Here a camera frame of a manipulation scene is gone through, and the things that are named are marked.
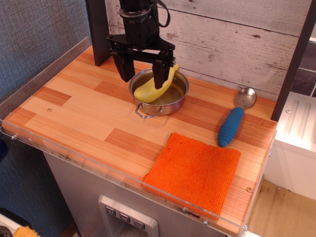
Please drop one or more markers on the dark left vertical post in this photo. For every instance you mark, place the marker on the dark left vertical post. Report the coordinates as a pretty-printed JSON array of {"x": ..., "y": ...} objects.
[{"x": 99, "y": 30}]

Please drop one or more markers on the clear acrylic guard rail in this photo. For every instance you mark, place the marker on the clear acrylic guard rail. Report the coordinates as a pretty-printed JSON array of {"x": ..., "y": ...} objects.
[{"x": 129, "y": 158}]

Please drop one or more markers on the blue handled metal spoon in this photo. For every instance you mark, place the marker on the blue handled metal spoon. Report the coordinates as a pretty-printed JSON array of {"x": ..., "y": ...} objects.
[{"x": 244, "y": 99}]

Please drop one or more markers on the dark right vertical post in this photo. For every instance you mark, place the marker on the dark right vertical post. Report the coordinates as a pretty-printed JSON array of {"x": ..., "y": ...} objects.
[{"x": 295, "y": 61}]

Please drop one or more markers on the grey cabinet with dispenser panel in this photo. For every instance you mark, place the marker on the grey cabinet with dispenser panel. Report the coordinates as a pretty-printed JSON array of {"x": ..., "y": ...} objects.
[{"x": 108, "y": 207}]

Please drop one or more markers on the small steel pot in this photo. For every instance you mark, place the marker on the small steel pot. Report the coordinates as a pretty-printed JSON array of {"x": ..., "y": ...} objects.
[{"x": 171, "y": 101}]

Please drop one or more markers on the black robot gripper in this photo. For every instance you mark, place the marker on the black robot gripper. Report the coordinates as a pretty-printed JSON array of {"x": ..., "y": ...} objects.
[{"x": 141, "y": 42}]

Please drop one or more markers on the orange object bottom left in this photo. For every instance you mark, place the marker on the orange object bottom left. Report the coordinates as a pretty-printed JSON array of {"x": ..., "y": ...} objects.
[{"x": 20, "y": 232}]

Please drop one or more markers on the dark vertical post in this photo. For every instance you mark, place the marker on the dark vertical post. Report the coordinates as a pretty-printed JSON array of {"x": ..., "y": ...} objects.
[
  {"x": 99, "y": 30},
  {"x": 295, "y": 61}
]

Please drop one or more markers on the yellow toy banana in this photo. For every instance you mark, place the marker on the yellow toy banana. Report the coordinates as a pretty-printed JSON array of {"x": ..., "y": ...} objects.
[{"x": 148, "y": 93}]

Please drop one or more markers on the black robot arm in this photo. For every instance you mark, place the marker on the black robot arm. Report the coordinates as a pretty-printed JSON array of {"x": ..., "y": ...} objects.
[{"x": 140, "y": 7}]

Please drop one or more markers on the orange knitted towel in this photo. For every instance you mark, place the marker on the orange knitted towel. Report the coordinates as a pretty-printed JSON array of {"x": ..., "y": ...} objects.
[{"x": 193, "y": 174}]

